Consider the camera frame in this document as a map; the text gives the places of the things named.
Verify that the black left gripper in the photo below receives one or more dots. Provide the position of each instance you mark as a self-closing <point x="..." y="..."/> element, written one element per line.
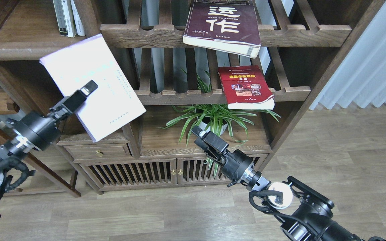
<point x="36" y="131"/>

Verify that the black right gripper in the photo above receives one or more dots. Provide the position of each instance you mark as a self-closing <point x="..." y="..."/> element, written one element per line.
<point x="237" y="166"/>

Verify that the white lavender paperback book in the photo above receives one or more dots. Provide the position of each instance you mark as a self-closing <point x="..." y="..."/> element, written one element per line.
<point x="112" y="102"/>

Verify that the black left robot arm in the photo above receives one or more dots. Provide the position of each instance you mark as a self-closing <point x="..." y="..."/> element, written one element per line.
<point x="11" y="163"/>

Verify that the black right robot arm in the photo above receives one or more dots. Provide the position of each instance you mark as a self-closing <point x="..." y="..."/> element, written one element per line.
<point x="305" y="214"/>

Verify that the white plant pot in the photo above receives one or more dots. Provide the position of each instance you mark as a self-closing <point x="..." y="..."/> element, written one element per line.
<point x="206" y="125"/>

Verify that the green spider plant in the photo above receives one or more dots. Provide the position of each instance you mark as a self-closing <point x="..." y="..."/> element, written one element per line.
<point x="193" y="114"/>

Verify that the dark wooden bookshelf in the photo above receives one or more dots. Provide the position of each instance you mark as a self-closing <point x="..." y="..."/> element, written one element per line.
<point x="305" y="45"/>

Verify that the white upright book right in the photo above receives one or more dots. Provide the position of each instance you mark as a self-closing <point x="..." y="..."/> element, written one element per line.
<point x="77" y="20"/>

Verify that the white upright book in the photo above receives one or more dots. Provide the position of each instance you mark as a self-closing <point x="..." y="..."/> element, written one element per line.
<point x="69" y="18"/>
<point x="77" y="20"/>

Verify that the red textbook with photos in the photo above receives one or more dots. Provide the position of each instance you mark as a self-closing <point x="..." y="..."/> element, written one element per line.
<point x="245" y="88"/>

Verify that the brass drawer knob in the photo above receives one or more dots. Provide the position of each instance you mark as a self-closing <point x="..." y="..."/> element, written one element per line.
<point x="98" y="153"/>

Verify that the grey upright book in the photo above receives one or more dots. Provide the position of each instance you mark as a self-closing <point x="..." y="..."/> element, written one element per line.
<point x="60" y="17"/>

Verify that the dark red Chinese book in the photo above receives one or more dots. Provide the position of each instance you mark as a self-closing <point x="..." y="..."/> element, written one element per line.
<point x="225" y="25"/>

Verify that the white pleated curtain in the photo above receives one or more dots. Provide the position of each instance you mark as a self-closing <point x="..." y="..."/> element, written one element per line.
<point x="361" y="78"/>

